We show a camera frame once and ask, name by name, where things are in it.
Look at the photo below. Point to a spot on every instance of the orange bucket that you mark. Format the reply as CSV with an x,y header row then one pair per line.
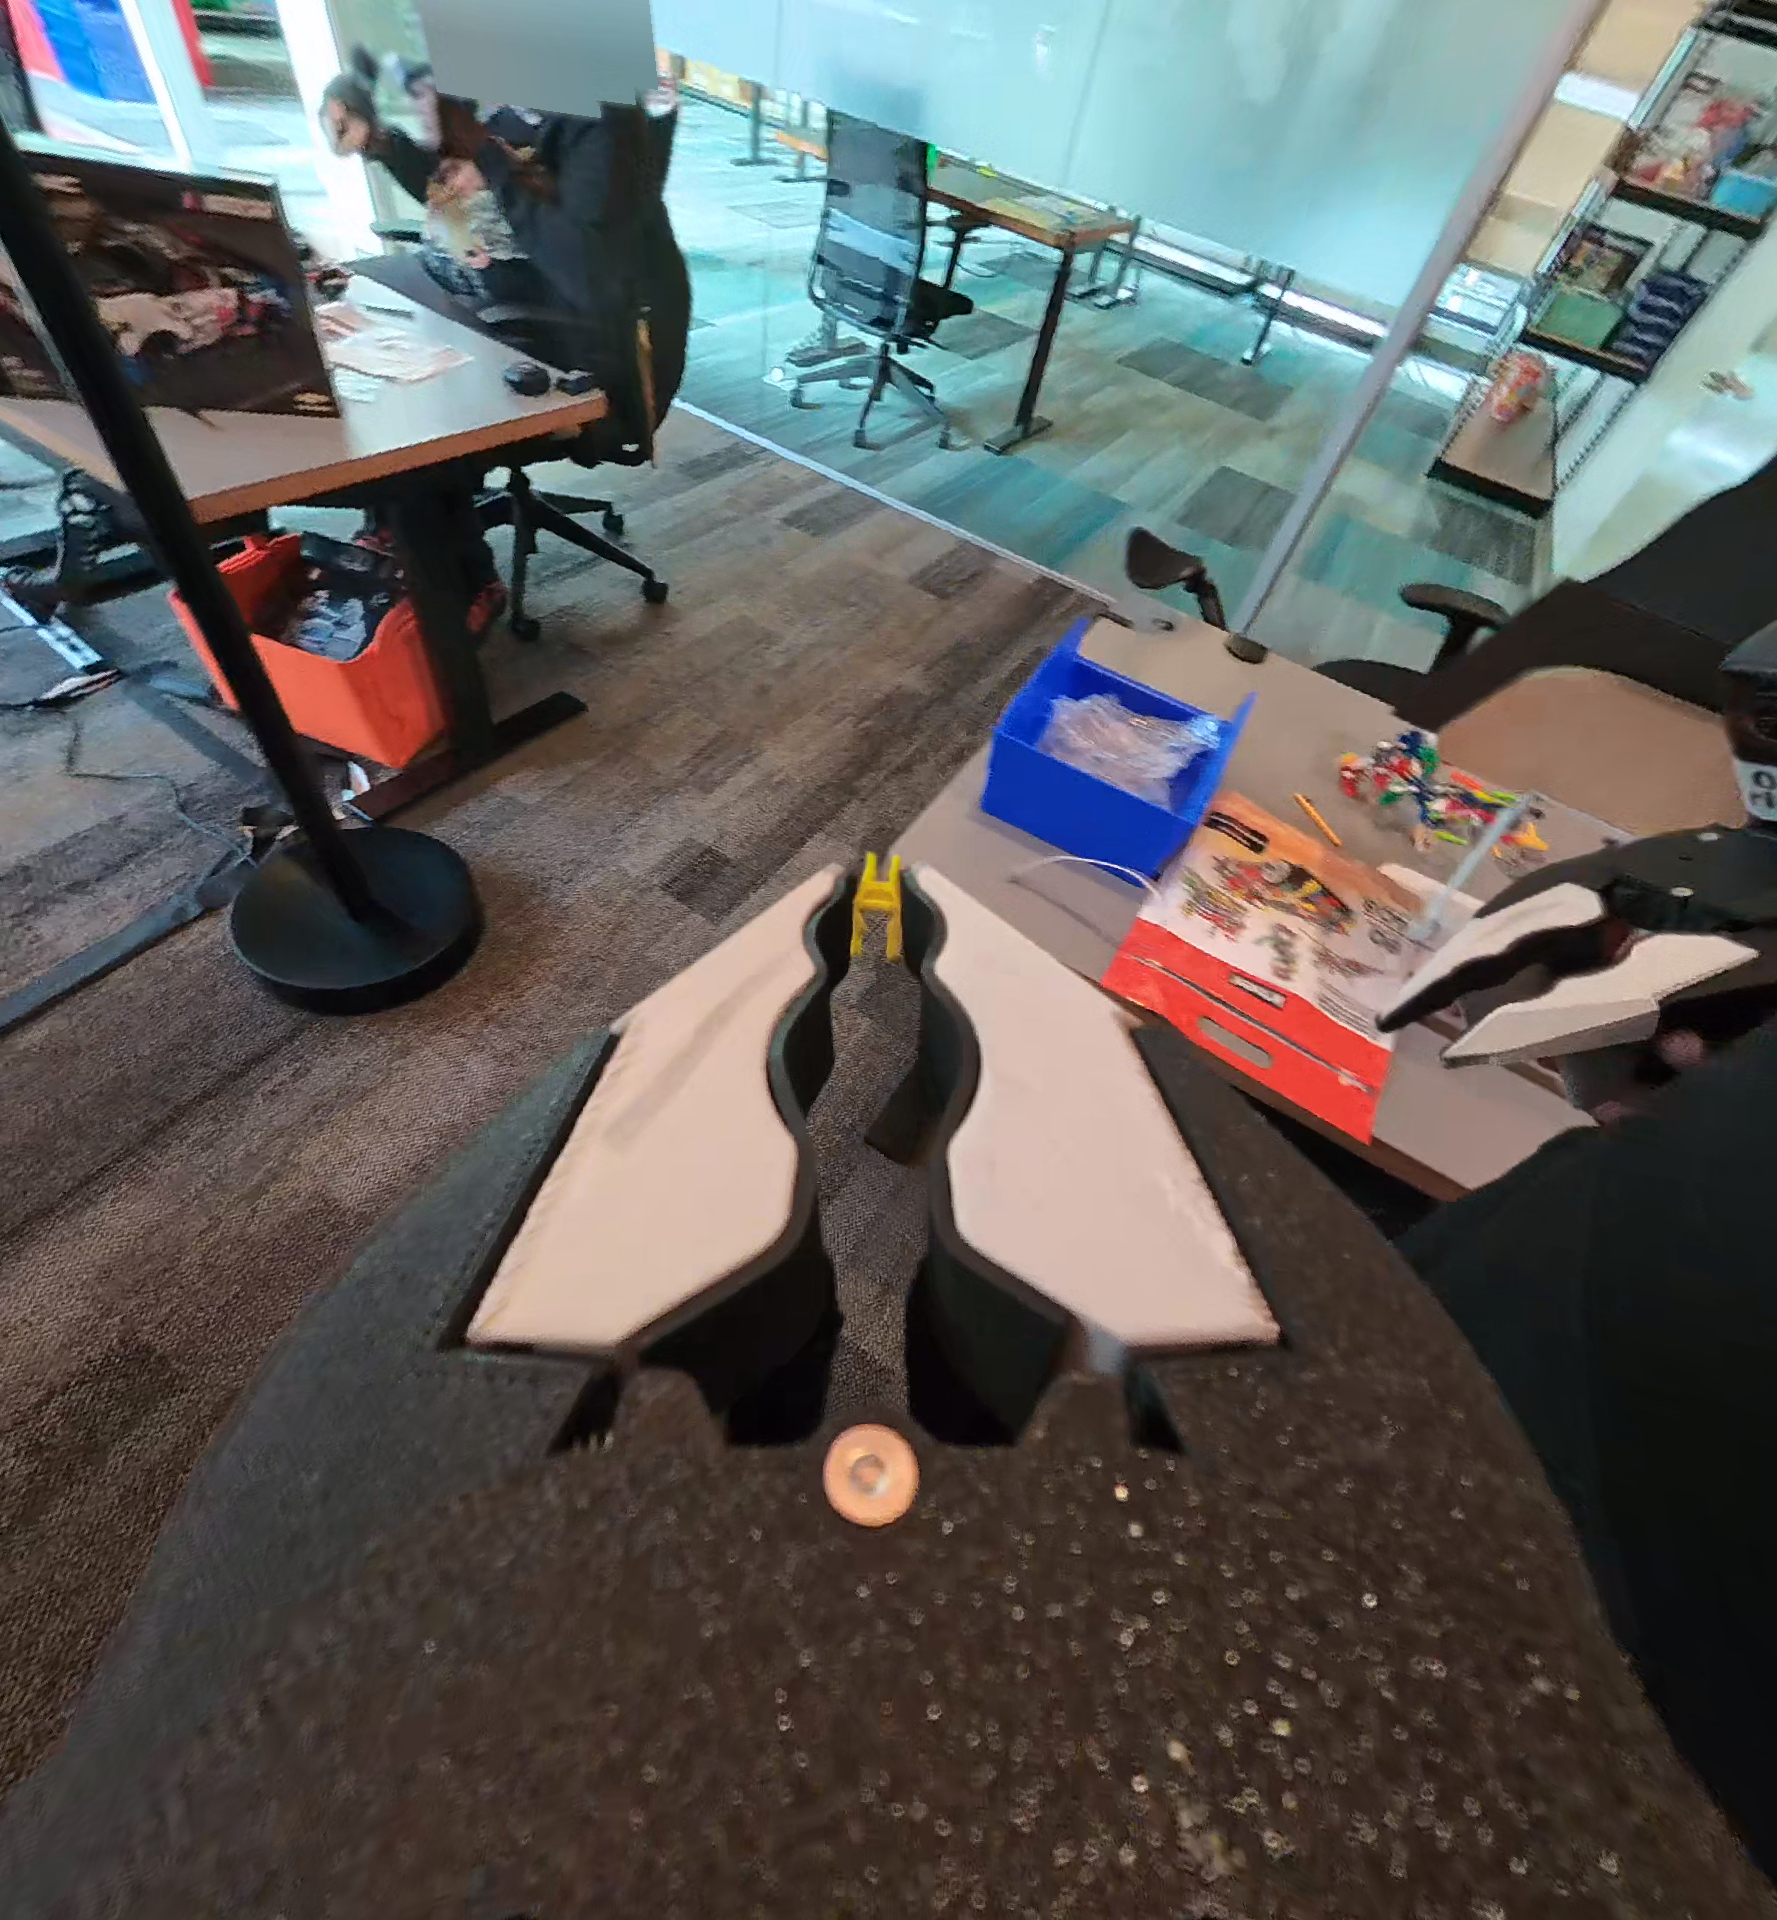
x,y
318,698

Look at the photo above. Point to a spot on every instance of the printed toy packaging bag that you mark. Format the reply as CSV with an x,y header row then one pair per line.
x,y
1248,1037

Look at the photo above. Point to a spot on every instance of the black steel pillar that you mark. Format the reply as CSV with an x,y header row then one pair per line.
x,y
356,929

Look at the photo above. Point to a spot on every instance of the colourful construction toy model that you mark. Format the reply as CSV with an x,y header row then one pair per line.
x,y
1413,782

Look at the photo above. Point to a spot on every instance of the metal shelving rack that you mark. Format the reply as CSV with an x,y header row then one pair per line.
x,y
1488,466

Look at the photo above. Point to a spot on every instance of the yellow clip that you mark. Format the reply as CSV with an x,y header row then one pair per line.
x,y
877,901

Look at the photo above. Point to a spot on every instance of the brown office desk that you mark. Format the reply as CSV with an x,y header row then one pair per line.
x,y
423,435

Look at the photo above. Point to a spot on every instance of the pink printed papers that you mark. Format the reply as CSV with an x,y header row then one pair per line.
x,y
399,353

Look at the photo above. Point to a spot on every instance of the clear plastic wrap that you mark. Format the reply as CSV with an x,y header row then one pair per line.
x,y
1129,737

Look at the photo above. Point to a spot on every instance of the black mesh office chair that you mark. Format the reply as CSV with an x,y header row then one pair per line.
x,y
873,197

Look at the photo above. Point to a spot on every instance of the white and blue document stand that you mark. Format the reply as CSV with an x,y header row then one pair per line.
x,y
1577,737

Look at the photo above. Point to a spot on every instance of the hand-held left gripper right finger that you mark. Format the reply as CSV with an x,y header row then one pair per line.
x,y
1097,1199

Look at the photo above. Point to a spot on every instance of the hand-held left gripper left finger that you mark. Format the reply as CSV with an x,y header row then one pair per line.
x,y
649,1185

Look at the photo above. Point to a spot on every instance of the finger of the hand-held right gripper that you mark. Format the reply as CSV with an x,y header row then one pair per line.
x,y
1608,997
1518,928

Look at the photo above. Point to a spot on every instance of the narrow wooden desk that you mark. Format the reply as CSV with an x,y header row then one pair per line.
x,y
1037,217

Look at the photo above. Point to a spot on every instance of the dark printed poster board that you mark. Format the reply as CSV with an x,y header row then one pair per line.
x,y
228,301

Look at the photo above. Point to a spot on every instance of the long orange rod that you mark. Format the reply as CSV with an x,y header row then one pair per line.
x,y
1317,818

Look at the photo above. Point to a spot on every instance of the blue storage bin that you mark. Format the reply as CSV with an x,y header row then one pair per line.
x,y
1068,818

